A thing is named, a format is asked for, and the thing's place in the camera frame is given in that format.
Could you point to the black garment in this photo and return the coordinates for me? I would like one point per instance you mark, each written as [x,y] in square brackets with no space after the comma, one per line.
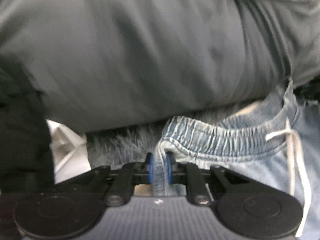
[26,158]

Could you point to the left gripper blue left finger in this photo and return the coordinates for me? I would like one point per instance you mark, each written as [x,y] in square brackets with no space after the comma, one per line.
[124,180]

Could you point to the dark grey pillow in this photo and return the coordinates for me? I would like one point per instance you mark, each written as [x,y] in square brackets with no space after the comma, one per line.
[100,64]

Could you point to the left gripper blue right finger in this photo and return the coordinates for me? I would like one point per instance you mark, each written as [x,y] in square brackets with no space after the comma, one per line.
[189,175]

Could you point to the white fluffy spotted blanket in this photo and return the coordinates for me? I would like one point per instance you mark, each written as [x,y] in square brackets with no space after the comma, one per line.
[115,147]

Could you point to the cream cartoon bear bedsheet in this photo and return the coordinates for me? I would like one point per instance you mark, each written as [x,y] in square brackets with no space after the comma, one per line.
[69,151]

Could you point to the light blue denim pants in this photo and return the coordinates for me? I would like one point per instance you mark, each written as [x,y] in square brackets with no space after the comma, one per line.
[275,141]

